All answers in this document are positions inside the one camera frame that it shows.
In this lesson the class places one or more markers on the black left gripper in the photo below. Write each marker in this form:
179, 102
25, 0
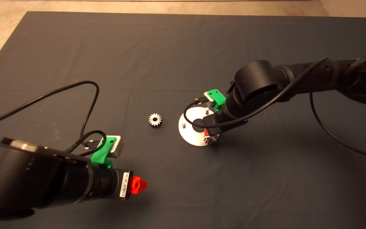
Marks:
108, 184

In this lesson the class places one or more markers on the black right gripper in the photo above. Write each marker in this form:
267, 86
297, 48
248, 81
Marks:
224, 122

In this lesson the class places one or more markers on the small steel planetary gear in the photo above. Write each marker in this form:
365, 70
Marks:
213, 139
154, 120

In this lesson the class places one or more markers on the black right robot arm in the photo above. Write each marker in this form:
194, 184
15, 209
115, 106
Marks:
259, 84

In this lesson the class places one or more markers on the round metal carrier plate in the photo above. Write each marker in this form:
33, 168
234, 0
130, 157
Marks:
191, 136

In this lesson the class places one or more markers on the dark grey table cloth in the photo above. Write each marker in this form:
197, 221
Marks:
183, 47

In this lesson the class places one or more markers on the green right camera mount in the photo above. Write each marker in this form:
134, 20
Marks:
218, 98

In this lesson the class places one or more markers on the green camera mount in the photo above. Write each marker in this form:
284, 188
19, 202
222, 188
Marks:
100, 156
218, 98

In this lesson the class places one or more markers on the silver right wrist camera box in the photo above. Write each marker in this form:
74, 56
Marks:
208, 96

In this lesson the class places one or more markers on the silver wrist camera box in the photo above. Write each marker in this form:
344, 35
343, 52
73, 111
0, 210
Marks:
208, 96
118, 148

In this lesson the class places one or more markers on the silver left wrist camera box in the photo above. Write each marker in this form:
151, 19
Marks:
118, 148

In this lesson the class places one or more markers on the green left camera mount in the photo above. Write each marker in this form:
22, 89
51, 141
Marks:
100, 156

